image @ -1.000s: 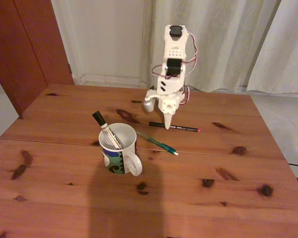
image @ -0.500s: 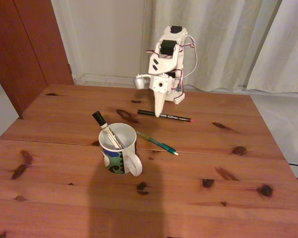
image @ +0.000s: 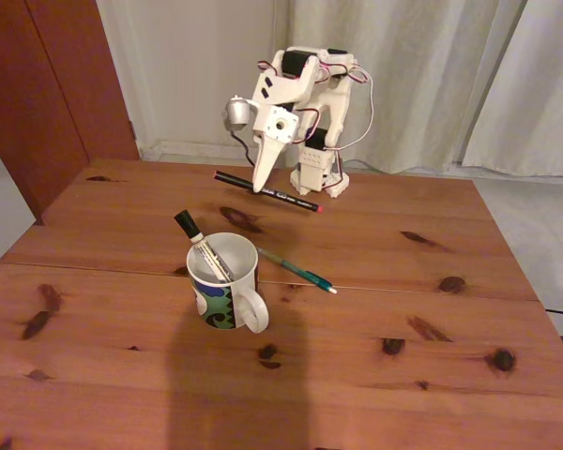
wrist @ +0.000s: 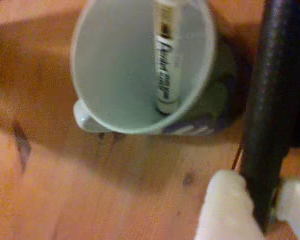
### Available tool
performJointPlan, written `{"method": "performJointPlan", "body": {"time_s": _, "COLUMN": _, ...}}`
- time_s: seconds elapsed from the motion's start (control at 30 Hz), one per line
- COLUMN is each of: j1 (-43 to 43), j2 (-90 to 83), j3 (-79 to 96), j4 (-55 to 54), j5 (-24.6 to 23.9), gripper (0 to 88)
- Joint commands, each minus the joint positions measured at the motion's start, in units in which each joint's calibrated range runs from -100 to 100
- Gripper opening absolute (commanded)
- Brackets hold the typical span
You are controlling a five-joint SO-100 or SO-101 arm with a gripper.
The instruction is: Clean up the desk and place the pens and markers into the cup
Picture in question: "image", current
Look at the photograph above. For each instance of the black pen red ends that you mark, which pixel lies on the black pen red ends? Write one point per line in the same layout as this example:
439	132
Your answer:
291	199

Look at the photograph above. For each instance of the white marker black cap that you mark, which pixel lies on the white marker black cap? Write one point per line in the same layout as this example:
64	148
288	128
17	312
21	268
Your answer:
206	246

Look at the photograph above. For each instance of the white baseboard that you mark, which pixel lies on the white baseboard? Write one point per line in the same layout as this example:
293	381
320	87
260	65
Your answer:
183	149

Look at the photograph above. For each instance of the teal green pen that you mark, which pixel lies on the teal green pen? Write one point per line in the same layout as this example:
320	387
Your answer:
300	272

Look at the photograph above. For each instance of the white mug blue green pattern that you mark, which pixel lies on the white mug blue green pattern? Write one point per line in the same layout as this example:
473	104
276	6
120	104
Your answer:
220	300

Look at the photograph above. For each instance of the white curtain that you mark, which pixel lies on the white curtain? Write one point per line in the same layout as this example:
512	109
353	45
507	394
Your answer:
544	94
427	70

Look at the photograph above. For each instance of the brown wooden door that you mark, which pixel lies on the brown wooden door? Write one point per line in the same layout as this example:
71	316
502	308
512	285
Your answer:
28	94

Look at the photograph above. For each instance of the silver camera box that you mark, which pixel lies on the silver camera box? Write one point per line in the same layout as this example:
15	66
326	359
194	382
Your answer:
237	115

